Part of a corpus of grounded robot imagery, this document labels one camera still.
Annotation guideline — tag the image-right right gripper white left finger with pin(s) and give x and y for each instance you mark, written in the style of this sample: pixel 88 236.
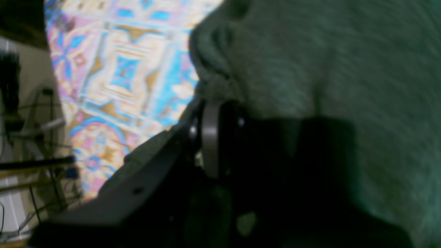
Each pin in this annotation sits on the image-right right gripper white left finger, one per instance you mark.
pixel 146 210

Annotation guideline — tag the image-right right gripper white right finger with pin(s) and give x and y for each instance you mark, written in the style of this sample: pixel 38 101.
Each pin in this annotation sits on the image-right right gripper white right finger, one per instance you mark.
pixel 295 183

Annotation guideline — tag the dark green long-sleeve T-shirt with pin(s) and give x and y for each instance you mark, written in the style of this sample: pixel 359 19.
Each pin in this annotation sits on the dark green long-sleeve T-shirt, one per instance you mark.
pixel 373 63

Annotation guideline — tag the colourful patterned tablecloth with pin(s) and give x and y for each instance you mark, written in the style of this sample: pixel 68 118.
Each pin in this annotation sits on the colourful patterned tablecloth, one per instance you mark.
pixel 123 72

